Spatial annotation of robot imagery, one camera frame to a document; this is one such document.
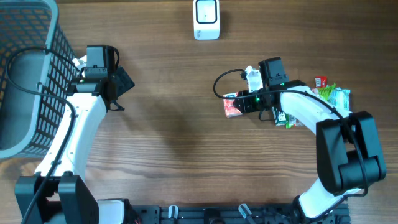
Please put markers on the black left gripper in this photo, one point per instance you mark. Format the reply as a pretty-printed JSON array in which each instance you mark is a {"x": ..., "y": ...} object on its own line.
[{"x": 124, "y": 81}]

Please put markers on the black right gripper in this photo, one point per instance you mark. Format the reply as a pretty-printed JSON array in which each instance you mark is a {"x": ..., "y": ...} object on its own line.
[{"x": 246, "y": 106}]

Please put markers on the green white gum pack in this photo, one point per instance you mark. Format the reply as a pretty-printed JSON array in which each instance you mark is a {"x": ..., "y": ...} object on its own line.
[{"x": 280, "y": 117}]

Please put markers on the green snack bag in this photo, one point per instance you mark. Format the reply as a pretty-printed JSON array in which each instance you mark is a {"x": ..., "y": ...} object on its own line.
[{"x": 323, "y": 91}]

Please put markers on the red chocolate bar wrapper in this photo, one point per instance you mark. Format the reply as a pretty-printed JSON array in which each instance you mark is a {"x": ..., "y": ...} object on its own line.
[{"x": 321, "y": 81}]

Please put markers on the light teal tissue packet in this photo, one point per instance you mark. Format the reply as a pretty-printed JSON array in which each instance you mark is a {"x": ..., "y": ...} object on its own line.
[{"x": 339, "y": 98}]

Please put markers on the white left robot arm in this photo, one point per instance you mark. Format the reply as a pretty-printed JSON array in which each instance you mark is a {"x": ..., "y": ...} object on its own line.
[{"x": 57, "y": 192}]

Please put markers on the white barcode scanner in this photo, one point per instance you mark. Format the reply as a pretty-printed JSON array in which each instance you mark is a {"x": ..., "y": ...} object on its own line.
[{"x": 206, "y": 19}]

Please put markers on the grey plastic mesh basket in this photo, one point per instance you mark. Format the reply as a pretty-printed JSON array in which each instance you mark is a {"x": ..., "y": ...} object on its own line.
[{"x": 36, "y": 69}]

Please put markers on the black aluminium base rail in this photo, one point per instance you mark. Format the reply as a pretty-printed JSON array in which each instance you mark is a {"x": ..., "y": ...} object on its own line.
[{"x": 267, "y": 214}]

